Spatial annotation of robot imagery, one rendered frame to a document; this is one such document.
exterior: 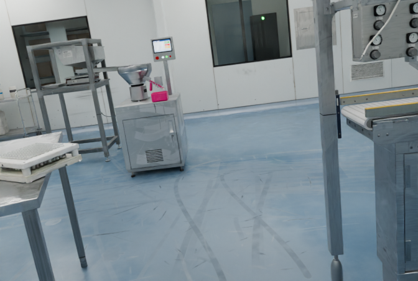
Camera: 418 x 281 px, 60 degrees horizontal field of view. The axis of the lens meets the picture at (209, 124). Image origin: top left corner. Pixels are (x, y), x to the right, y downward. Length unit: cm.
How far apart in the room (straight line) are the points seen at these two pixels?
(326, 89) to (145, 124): 235
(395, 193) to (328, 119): 41
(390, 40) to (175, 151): 271
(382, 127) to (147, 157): 272
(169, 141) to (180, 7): 323
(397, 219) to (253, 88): 502
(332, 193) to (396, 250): 35
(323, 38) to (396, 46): 36
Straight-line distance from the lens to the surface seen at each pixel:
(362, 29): 138
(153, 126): 369
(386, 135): 150
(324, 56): 167
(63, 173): 230
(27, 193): 131
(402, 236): 174
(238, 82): 643
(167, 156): 375
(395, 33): 142
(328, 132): 173
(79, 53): 463
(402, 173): 163
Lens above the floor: 126
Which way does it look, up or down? 12 degrees down
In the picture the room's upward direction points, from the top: 7 degrees counter-clockwise
